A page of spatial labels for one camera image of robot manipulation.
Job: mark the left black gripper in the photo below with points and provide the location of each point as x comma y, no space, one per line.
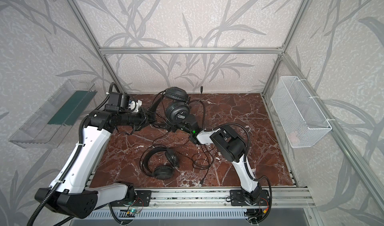
144,118

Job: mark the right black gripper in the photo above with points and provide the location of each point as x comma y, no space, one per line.
182,126

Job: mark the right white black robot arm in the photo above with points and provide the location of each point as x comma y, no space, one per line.
233,142

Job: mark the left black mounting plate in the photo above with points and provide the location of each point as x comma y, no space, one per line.
142,199

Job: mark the black mounting plate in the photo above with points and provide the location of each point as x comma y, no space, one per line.
142,199
236,198

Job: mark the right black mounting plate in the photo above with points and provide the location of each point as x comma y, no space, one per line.
236,198

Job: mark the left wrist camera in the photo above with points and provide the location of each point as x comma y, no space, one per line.
122,103

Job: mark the clear plastic wall bin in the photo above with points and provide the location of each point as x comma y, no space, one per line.
49,125

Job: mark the white wire mesh basket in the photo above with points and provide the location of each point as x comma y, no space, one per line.
303,121

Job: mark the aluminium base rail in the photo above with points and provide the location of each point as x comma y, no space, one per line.
215,198

